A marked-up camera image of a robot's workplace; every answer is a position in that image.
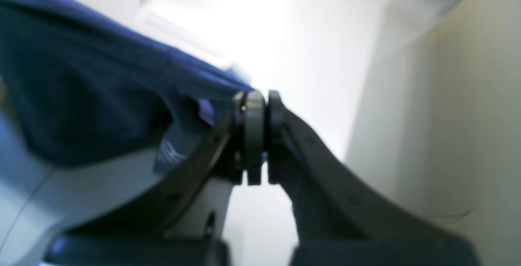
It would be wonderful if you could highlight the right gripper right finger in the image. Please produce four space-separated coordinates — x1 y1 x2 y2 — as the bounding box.
267 91 480 266

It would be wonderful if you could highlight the blue grey t-shirt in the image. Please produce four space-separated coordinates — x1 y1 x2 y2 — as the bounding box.
0 0 252 172

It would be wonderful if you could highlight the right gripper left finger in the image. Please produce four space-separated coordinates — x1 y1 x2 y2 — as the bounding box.
45 91 266 266

